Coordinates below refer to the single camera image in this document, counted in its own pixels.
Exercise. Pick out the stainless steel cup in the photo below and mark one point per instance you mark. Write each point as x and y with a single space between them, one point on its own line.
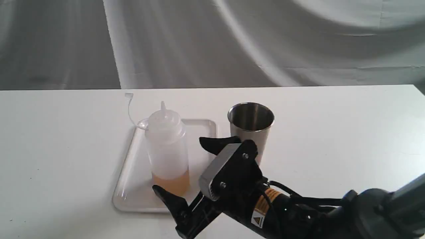
250 120

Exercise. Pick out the clear squeeze bottle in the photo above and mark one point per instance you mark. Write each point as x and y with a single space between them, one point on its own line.
167 149

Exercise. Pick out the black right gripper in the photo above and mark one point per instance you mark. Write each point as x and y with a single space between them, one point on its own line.
265 211

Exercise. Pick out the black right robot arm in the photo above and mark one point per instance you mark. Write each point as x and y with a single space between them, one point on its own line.
372 214

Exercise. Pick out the grey fabric backdrop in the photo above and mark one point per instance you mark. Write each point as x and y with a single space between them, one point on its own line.
130 44

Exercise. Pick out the white plastic tray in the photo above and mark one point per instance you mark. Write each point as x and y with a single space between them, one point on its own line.
133 192

